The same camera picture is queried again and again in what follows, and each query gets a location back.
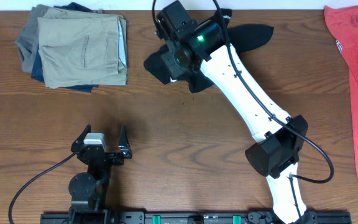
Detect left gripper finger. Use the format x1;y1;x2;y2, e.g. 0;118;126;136
72;124;91;146
118;126;132;159

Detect black t-shirt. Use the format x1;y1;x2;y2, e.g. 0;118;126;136
144;9;273;93

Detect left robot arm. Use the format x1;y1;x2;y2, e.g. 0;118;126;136
68;125;132;224

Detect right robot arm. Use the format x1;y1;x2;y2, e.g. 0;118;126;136
157;19;316;223

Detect folded khaki pants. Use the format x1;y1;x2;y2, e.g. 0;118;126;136
37;7;128;88

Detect folded grey garment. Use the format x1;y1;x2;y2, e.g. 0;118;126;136
15;4;50;73

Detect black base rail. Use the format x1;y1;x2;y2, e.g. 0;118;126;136
40;208;352;224

